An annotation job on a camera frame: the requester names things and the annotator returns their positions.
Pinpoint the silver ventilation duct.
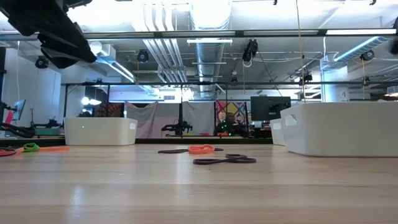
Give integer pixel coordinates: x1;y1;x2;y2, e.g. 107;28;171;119
190;0;233;100

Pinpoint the black overhead crossbar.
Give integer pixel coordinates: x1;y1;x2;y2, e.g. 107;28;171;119
82;29;398;40

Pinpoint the white plastic basket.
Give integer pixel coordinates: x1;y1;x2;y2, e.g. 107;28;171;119
280;101;398;157
64;117;138;146
269;118;285;146

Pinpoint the teal background bench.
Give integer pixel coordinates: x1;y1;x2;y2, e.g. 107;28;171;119
34;126;65;137

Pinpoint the black aluminium table frame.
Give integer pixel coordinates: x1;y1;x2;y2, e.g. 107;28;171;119
0;138;274;147

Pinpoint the dark red patterned tapestry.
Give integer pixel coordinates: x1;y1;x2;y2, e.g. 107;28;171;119
93;101;125;118

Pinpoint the blue flexible duct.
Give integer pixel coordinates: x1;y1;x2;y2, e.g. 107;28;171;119
334;35;391;63

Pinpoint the black computer monitor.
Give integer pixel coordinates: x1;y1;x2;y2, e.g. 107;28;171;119
250;95;292;122

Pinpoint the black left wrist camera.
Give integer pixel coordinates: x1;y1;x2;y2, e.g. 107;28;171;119
67;0;93;7

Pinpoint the yellow hanging cord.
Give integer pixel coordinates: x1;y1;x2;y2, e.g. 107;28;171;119
295;0;307;103

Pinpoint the green rubber band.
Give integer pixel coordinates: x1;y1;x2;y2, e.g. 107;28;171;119
22;142;40;153

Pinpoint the grey cloth curtain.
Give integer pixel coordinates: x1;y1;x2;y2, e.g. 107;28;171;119
125;101;216;139

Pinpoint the white building pillar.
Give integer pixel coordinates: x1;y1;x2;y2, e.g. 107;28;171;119
320;57;351;103

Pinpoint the small tilted monitor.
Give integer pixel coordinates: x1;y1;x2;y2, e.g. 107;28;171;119
9;99;27;121

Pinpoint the colourful patterned tapestry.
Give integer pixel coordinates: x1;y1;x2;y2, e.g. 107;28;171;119
215;99;249;138

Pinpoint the black ceiling cable reel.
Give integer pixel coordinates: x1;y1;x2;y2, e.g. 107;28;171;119
136;49;150;63
34;55;50;70
241;39;259;68
360;49;376;62
298;72;313;86

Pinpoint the white globe ceiling lamp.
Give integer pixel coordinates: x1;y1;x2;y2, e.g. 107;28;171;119
88;40;103;56

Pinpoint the black background workstation frame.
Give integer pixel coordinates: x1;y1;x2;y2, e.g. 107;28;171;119
61;81;398;139

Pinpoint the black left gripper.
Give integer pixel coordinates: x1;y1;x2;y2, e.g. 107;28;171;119
0;0;97;70

